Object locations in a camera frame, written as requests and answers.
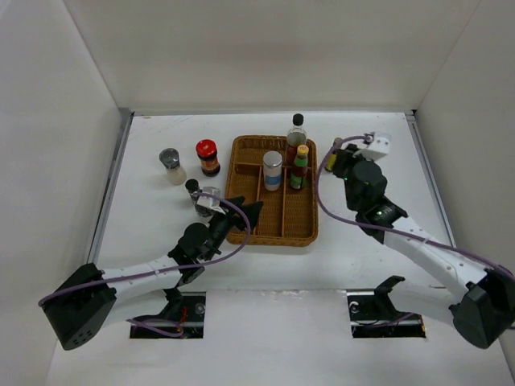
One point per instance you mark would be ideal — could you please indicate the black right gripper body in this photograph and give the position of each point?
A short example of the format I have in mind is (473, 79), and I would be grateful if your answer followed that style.
(352, 204)

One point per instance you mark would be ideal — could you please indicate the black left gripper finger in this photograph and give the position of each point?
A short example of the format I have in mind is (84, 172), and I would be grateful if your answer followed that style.
(252, 212)
(231, 206)

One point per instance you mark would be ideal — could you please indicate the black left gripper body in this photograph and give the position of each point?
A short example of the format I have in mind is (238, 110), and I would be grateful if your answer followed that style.
(219, 227)

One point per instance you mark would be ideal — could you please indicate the green label chili sauce bottle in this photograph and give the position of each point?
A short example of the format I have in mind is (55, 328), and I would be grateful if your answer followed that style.
(298, 169)

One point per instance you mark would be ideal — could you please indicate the tall dark soy sauce bottle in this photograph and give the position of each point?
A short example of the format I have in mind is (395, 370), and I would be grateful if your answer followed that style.
(295, 137)

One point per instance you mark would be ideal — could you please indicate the silver lid white pepper jar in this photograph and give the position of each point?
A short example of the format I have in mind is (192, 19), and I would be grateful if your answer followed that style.
(272, 170)

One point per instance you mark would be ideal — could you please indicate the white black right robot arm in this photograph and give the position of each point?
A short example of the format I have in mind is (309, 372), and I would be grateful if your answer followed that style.
(480, 299)

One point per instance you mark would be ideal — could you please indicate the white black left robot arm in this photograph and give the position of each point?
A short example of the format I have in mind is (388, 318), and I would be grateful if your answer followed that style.
(92, 298)

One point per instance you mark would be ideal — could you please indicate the yellow label sesame oil bottle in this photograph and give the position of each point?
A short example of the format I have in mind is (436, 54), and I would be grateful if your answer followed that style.
(329, 164)

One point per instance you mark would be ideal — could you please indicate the brown wicker divided basket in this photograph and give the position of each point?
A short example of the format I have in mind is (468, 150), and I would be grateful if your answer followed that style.
(288, 217)

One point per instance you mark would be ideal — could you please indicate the small black pepper grinder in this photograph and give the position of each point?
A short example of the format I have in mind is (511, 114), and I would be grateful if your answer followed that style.
(192, 186)

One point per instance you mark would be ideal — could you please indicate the red lid chili sauce jar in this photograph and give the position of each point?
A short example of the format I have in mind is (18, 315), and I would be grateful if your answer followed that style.
(207, 153)

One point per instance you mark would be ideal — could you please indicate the clear salt grinder black top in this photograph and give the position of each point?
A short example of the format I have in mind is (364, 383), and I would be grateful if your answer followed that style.
(176, 174)

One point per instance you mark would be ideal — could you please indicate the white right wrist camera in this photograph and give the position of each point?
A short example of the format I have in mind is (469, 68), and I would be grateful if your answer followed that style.
(375, 147)

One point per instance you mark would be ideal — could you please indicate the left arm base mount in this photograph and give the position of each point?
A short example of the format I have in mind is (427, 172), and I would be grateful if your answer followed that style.
(182, 317)

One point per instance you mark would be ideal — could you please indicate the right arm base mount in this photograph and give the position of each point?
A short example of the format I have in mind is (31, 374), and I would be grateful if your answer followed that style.
(373, 316)

